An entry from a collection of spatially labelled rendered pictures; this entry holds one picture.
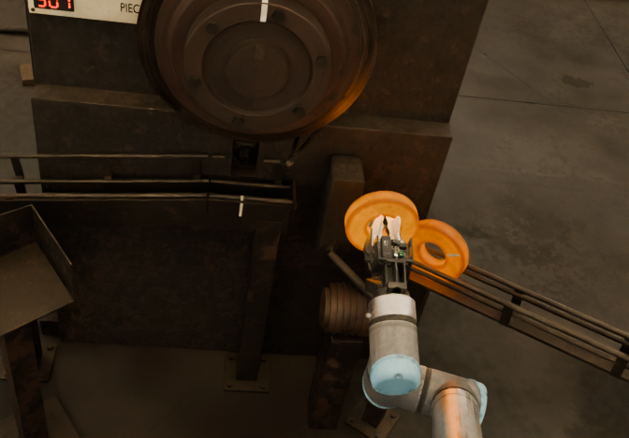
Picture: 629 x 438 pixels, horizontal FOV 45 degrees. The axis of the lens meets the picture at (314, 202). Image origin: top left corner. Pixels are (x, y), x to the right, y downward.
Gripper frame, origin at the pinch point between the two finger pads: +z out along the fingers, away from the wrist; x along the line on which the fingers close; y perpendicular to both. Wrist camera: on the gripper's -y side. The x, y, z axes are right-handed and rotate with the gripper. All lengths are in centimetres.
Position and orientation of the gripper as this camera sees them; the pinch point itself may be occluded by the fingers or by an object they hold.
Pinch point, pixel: (383, 216)
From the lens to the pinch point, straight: 160.1
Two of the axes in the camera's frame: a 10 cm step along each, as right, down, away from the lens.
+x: -9.9, -0.8, -1.3
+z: 0.0, -8.5, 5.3
